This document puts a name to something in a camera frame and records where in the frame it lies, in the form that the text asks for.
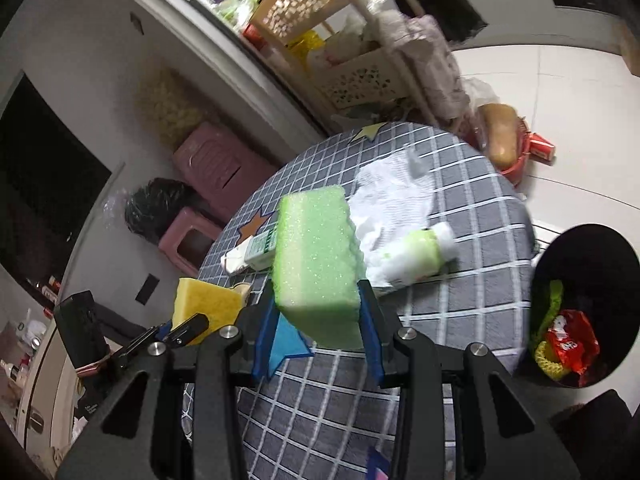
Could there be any yellow sponge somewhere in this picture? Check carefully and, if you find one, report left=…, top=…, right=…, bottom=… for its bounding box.
left=171, top=278, right=250, bottom=346

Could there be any red snack bag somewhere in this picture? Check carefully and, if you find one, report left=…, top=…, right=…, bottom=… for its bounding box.
left=546, top=310, right=600, bottom=375

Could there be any green sponge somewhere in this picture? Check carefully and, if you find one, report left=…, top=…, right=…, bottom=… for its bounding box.
left=272, top=185, right=366, bottom=351

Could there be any green plastic bag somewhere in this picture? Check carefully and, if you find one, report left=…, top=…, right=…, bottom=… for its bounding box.
left=529, top=280, right=563, bottom=351

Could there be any white plastic bag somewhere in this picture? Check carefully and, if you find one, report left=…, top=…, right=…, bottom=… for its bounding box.
left=347, top=145, right=435, bottom=259

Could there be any yellow knitted scrubber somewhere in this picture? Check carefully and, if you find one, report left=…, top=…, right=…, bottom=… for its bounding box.
left=534, top=340, right=570, bottom=382

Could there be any small pink stool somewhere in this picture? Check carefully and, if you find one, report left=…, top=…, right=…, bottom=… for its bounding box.
left=158, top=207, right=222, bottom=278

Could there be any white green tube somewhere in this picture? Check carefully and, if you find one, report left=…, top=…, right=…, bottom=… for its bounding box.
left=220, top=226, right=277, bottom=275

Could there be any black garbage bag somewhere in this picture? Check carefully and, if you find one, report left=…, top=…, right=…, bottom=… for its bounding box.
left=124, top=178, right=196, bottom=245

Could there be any pink plastic stool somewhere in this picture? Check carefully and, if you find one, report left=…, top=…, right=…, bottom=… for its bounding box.
left=172, top=122, right=278, bottom=223

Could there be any black trash bin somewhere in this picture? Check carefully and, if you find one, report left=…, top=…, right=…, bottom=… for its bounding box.
left=528, top=223, right=639, bottom=388

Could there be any white green bottle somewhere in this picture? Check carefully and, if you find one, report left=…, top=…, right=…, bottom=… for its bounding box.
left=366, top=222, right=458, bottom=294

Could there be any woven straw basket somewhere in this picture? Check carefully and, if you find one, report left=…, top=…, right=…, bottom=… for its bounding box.
left=137, top=66, right=209, bottom=152

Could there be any red plastic basin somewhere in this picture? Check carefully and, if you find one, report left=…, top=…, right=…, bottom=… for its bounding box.
left=499, top=117, right=532, bottom=188

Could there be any red paper cup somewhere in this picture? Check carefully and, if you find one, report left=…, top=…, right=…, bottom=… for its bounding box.
left=529, top=132, right=556, bottom=162

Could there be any brown bread loaf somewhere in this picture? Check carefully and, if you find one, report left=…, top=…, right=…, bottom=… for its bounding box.
left=478, top=103, right=518, bottom=169

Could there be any beige plastic basket rack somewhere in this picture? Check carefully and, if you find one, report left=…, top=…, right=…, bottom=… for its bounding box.
left=250, top=0, right=433, bottom=120

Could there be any pink floral cloth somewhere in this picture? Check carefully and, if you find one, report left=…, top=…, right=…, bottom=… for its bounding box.
left=376, top=10, right=470, bottom=122

